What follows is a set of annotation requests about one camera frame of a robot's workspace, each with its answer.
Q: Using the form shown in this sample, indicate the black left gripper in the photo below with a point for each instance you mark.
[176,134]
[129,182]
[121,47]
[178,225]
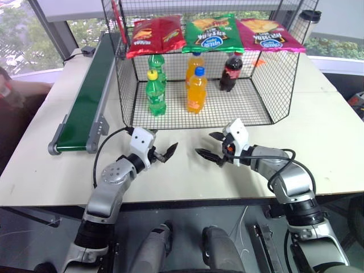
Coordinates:
[157,157]

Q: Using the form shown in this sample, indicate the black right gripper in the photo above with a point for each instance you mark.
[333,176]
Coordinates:
[227,150]

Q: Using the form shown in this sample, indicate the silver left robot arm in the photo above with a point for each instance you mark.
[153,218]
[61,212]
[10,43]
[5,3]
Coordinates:
[103,196]

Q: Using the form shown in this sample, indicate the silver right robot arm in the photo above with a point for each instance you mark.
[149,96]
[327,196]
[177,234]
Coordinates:
[295,182]

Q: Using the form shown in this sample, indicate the green conveyor belt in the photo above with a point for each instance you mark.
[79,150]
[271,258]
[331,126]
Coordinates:
[82,102]

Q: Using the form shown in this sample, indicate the green soda bottle yellow cap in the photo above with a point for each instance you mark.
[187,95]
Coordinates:
[155,96]

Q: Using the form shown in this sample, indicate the orange soda bottle blue cap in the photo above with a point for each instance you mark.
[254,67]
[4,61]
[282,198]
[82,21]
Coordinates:
[196,94]
[193,64]

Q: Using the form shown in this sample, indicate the cola bottle red cap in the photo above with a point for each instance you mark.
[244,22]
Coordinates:
[231,72]

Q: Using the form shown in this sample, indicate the grey rounded robot leg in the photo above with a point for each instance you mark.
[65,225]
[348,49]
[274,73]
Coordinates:
[220,250]
[155,247]

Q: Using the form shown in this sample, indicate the red chip bag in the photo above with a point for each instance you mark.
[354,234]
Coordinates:
[156,37]

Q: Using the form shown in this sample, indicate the green chip bag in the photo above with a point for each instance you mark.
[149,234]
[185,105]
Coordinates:
[211,34]

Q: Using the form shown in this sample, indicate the black power adapter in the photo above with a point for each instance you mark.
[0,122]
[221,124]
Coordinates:
[88,52]

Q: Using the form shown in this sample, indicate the pink chip bag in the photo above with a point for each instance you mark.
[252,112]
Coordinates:
[267,37]

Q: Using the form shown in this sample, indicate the person in dark clothes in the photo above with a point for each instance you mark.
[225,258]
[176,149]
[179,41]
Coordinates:
[17,113]

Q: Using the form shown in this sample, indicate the white tumbler black lid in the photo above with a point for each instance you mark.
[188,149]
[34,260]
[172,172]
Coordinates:
[304,27]

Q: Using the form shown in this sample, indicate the red and black tool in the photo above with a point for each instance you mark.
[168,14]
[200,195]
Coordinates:
[357,103]

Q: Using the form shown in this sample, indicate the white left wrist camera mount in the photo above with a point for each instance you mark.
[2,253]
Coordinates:
[140,142]

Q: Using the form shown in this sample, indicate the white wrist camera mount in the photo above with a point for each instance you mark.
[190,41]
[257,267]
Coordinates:
[140,142]
[239,133]

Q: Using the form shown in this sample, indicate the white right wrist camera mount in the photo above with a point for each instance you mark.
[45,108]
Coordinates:
[239,133]

